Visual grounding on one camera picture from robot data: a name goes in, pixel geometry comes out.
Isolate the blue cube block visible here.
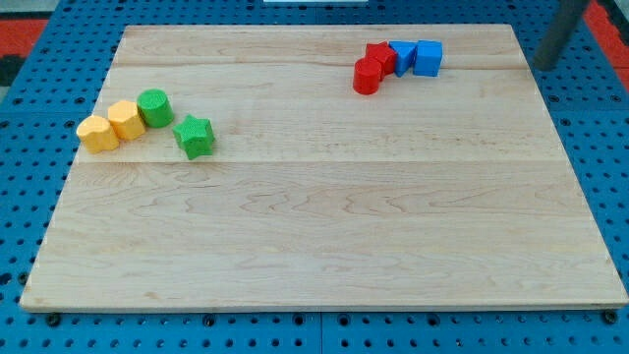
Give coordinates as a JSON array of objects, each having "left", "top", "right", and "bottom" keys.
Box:
[{"left": 413, "top": 40, "right": 443, "bottom": 77}]

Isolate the red cylinder block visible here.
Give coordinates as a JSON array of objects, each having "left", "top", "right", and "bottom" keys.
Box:
[{"left": 353, "top": 57, "right": 382, "bottom": 95}]

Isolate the green star block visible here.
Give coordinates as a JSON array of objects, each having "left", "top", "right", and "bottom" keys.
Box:
[{"left": 172, "top": 114, "right": 215, "bottom": 160}]

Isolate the light wooden board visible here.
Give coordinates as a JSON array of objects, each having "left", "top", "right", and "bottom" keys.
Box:
[{"left": 21, "top": 25, "right": 628, "bottom": 313}]

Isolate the red star block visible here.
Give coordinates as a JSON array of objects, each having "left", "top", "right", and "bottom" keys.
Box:
[{"left": 366, "top": 41, "right": 397, "bottom": 80}]

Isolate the blue triangle block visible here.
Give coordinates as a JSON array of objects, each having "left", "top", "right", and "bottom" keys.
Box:
[{"left": 388, "top": 41, "right": 417, "bottom": 78}]

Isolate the green cylinder block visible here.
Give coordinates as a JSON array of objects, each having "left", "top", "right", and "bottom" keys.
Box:
[{"left": 137, "top": 88, "right": 174, "bottom": 128}]

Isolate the yellow hexagon block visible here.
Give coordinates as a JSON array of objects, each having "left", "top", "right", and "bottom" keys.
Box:
[{"left": 107, "top": 100, "right": 146, "bottom": 141}]

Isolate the yellow heart block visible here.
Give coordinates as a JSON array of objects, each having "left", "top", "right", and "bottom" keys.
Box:
[{"left": 76, "top": 115, "right": 120, "bottom": 153}]

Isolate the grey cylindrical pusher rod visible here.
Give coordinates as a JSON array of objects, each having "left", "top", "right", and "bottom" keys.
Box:
[{"left": 533, "top": 0, "right": 590, "bottom": 71}]

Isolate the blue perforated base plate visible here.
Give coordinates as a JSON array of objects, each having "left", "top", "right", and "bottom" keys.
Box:
[{"left": 1, "top": 0, "right": 628, "bottom": 353}]

